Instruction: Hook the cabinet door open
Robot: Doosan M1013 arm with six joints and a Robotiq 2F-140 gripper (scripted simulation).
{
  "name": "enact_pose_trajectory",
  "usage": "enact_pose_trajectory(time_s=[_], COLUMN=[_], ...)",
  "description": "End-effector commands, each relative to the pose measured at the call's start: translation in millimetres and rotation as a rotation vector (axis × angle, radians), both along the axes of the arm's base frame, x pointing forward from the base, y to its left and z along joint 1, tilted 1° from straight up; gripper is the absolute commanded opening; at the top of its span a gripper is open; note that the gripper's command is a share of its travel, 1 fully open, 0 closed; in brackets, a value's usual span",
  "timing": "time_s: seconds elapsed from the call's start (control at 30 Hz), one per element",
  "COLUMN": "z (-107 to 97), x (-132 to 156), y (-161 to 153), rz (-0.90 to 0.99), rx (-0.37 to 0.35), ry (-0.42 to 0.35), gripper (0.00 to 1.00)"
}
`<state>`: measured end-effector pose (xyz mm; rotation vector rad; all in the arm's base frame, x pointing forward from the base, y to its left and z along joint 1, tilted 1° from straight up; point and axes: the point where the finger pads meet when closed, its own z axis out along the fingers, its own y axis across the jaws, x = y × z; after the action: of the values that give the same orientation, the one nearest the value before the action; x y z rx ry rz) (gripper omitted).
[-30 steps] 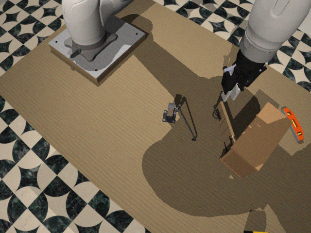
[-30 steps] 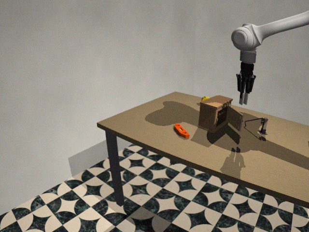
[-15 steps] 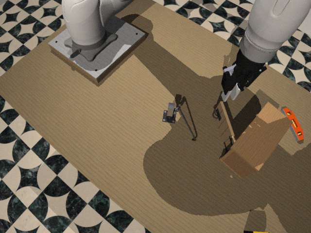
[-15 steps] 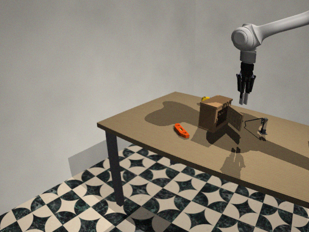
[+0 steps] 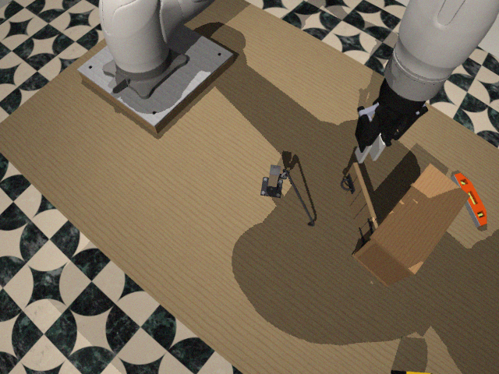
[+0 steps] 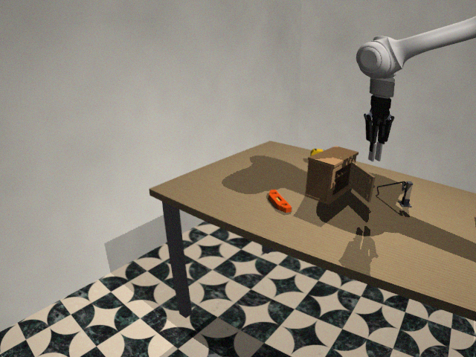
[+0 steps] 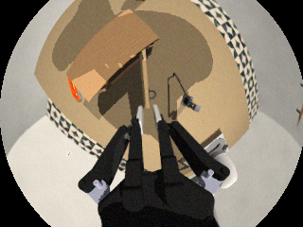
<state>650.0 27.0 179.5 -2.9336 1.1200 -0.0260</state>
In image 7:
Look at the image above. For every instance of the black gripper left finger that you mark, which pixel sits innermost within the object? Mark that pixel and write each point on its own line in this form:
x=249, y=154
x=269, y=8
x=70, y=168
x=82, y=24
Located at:
x=96, y=183

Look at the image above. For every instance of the orange spirit level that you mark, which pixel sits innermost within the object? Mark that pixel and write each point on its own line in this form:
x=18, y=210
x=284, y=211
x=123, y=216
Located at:
x=75, y=92

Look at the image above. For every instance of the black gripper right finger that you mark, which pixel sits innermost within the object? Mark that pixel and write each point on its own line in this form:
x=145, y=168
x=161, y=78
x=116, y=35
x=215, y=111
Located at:
x=214, y=173

